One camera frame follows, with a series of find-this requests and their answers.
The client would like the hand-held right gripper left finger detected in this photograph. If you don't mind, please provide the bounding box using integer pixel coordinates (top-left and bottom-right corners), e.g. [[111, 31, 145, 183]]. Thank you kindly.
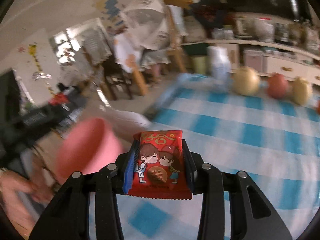
[[29, 140, 138, 240]]

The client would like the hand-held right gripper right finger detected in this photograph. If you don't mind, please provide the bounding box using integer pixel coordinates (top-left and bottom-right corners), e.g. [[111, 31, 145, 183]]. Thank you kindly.
[[182, 139, 293, 240]]

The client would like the red cartoon snack packet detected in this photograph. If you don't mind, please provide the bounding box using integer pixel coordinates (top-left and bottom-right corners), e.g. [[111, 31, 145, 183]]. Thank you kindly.
[[124, 129, 193, 201]]

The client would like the pink plastic bin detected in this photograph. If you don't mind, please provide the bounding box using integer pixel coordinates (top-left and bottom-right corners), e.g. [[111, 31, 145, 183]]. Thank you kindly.
[[54, 117, 125, 183]]

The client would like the person's left hand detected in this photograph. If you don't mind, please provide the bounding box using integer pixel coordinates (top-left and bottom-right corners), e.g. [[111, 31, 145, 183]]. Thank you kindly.
[[0, 176, 54, 233]]

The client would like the small red object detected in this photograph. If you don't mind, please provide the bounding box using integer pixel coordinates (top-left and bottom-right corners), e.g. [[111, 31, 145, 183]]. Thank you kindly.
[[49, 93, 68, 106]]

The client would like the pale pink stool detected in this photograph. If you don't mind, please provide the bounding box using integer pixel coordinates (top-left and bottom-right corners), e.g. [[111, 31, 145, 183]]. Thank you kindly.
[[104, 110, 152, 137]]

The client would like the giraffe height chart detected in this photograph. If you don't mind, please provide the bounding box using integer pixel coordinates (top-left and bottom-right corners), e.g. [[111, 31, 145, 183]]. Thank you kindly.
[[27, 44, 54, 97]]

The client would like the blue chair back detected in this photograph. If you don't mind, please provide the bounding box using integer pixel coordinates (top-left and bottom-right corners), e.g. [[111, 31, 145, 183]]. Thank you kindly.
[[145, 73, 192, 120]]

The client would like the white display shelf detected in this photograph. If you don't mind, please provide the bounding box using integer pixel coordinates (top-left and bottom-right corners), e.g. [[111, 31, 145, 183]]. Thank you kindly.
[[49, 27, 85, 67]]

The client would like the wooden dining table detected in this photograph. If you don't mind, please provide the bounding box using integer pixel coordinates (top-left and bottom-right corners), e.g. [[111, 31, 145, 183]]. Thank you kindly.
[[134, 67, 148, 97]]

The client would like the dark wooden chair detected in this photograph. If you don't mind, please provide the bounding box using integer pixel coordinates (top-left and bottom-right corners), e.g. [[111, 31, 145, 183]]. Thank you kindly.
[[84, 19, 133, 100]]

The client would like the white lace chair cover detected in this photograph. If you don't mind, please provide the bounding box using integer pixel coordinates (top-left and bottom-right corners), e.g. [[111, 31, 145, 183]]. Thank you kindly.
[[141, 49, 173, 65], [81, 20, 113, 64], [170, 5, 187, 37]]

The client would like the large yellow pear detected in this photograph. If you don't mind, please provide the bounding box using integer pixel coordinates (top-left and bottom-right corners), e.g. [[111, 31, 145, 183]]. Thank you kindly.
[[232, 66, 261, 95]]

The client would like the yellow-green waste bin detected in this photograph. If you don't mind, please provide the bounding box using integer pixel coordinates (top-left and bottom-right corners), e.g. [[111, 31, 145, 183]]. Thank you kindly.
[[191, 56, 208, 75]]

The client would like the white milk bottle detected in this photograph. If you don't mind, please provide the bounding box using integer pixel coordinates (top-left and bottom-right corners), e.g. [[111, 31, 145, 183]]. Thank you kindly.
[[207, 45, 232, 91]]

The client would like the white printed tablecloth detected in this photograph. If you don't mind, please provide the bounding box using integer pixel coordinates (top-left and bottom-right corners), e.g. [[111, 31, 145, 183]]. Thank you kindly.
[[114, 34, 143, 74]]

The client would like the red apple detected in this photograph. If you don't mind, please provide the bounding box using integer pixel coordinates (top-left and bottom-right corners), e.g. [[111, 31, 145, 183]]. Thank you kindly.
[[266, 73, 288, 99]]

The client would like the dark green box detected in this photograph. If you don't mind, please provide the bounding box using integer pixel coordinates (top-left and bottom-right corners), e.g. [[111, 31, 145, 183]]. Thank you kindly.
[[187, 44, 209, 57]]

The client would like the white storage case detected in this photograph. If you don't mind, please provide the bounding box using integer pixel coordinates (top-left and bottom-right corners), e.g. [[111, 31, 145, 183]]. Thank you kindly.
[[244, 50, 264, 73]]

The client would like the light wooden chair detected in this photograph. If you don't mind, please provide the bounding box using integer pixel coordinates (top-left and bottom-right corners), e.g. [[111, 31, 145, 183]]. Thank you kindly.
[[166, 5, 190, 73]]

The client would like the small yellow pear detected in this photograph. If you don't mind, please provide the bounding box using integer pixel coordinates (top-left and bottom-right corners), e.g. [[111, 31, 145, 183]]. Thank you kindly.
[[292, 77, 313, 105]]

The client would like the white television cabinet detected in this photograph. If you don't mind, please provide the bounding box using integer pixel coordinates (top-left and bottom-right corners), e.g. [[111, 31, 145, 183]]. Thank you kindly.
[[181, 39, 320, 87]]

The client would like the white mesh food cover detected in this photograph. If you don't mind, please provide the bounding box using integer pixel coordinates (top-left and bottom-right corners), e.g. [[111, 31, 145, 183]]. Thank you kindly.
[[122, 0, 172, 50]]

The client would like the glass kettle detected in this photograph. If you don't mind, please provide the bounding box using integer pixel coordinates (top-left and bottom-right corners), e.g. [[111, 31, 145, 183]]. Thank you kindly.
[[234, 18, 248, 36]]

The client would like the clear plastic bag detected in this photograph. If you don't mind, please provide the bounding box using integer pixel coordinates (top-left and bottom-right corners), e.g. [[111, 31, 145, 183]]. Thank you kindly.
[[247, 17, 274, 42]]

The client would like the dark wrapped bouquet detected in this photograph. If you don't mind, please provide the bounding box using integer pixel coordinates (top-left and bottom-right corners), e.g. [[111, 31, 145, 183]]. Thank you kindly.
[[194, 1, 227, 29]]

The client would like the wall poster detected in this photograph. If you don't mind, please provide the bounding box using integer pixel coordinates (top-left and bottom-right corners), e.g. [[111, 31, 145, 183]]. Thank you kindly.
[[96, 0, 130, 22]]

